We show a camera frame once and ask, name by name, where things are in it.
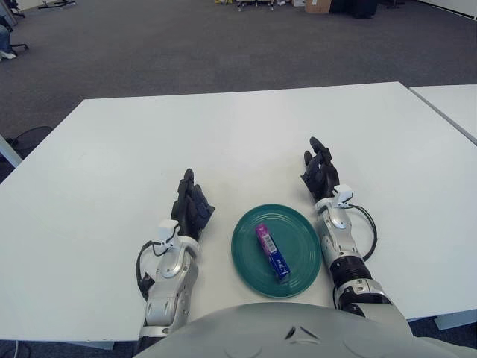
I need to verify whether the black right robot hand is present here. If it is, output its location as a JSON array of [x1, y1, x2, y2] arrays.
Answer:
[[300, 136, 341, 204]]

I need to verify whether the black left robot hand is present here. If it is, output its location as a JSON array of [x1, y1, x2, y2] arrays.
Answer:
[[170, 168, 217, 242]]

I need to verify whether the blue purple gum pack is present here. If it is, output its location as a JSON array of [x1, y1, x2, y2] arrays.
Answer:
[[254, 222, 291, 283]]

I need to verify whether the green ribbed plate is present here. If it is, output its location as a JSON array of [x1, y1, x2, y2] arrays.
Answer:
[[230, 203, 322, 299]]

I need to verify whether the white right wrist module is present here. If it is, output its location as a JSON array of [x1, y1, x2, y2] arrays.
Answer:
[[332, 183, 354, 208]]

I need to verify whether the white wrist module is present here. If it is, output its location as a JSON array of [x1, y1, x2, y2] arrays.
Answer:
[[332, 183, 354, 208], [157, 219, 180, 249]]

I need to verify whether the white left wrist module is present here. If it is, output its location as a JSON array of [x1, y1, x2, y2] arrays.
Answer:
[[157, 219, 180, 249]]

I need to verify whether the grey robot torso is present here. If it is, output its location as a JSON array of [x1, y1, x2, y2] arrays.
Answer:
[[133, 302, 477, 358]]

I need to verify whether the white neighbouring table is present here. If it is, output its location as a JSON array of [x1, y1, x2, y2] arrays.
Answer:
[[408, 84, 477, 146]]

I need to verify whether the brown cardboard box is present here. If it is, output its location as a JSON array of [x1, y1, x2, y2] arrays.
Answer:
[[304, 0, 332, 14]]

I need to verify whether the black cabinet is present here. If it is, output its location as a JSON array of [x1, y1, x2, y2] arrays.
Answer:
[[329, 0, 379, 19]]

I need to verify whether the white table leg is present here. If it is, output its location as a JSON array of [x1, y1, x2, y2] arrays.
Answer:
[[0, 134, 23, 167]]

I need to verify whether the black office chair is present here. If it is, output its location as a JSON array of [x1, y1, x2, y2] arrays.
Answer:
[[0, 0, 29, 53]]

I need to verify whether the black stand base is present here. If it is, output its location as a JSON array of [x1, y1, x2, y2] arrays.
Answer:
[[37, 0, 78, 9]]

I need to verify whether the seated person's leg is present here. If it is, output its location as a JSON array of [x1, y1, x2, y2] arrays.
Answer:
[[0, 24, 18, 60]]

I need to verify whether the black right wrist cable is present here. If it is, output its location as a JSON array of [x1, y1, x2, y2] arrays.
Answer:
[[350, 204, 378, 262]]

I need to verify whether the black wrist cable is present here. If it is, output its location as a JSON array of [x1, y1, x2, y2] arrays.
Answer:
[[350, 204, 378, 262], [136, 240, 161, 299]]

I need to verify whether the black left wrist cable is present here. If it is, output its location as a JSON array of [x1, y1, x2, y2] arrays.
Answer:
[[136, 240, 161, 299]]

